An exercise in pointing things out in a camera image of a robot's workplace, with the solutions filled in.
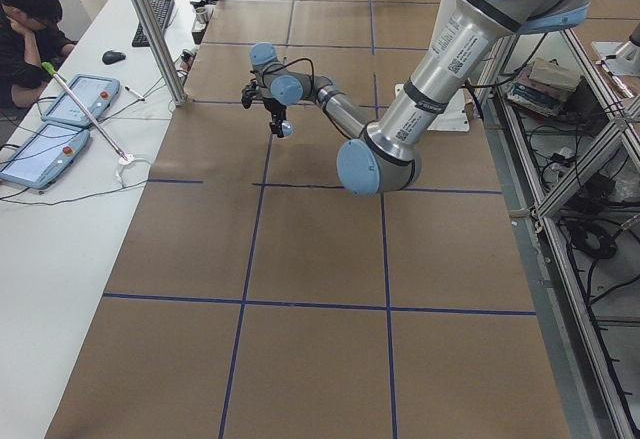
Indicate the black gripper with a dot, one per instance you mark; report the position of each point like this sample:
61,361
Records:
273,108

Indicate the blue cream desk bell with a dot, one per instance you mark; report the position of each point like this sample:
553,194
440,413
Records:
286,129

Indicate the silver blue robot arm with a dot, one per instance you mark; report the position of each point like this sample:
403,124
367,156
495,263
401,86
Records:
380,155

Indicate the metal cup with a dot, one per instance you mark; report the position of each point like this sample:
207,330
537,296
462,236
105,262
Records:
202,15

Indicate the black marker pen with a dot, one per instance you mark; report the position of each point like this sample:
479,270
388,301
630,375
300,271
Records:
137,95

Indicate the black computer mouse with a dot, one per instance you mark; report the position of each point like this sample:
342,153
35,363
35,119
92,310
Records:
111,57

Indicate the upper blue teach pendant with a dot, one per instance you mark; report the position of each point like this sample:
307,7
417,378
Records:
96,93

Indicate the blue teach pendant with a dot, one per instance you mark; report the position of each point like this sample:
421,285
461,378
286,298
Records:
45,155
96,93

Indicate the lower blue teach pendant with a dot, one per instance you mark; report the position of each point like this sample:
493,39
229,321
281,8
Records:
45,155

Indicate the person in black jacket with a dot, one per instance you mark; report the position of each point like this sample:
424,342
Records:
30,36

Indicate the stack of books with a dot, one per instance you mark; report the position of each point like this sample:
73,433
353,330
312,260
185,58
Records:
543,87

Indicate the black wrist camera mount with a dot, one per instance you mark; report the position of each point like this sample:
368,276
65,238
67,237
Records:
251,93

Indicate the aluminium frame post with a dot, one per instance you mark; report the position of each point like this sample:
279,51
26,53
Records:
160,50

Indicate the white camera mast pedestal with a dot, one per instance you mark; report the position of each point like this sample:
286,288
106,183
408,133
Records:
454,118

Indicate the green handled metal rod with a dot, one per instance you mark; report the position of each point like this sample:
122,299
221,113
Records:
124,158

